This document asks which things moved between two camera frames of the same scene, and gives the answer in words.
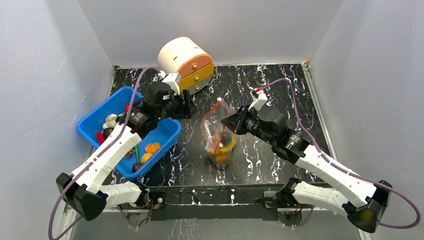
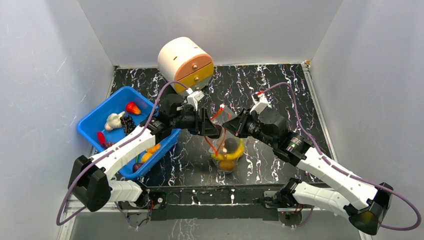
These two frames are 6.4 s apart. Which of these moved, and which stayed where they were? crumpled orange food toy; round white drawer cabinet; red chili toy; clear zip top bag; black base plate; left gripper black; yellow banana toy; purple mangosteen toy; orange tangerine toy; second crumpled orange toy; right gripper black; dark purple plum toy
Moved: yellow banana toy; left gripper black; orange tangerine toy; dark purple plum toy; clear zip top bag
Stayed: round white drawer cabinet; red chili toy; black base plate; purple mangosteen toy; crumpled orange food toy; second crumpled orange toy; right gripper black
